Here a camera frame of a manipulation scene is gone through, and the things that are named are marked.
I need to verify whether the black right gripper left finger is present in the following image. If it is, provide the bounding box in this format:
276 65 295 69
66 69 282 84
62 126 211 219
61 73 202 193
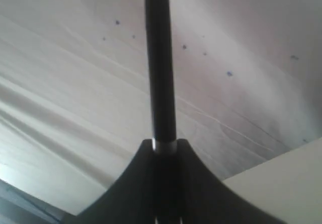
74 139 155 223

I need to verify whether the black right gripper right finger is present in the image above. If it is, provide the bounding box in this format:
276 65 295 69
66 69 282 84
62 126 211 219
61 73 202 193
179 139 284 223

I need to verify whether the black paintbrush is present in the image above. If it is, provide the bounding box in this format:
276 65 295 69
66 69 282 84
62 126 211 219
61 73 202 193
144 0 181 223

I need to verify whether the white backdrop curtain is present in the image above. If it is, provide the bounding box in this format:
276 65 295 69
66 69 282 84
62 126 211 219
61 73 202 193
1 0 321 214

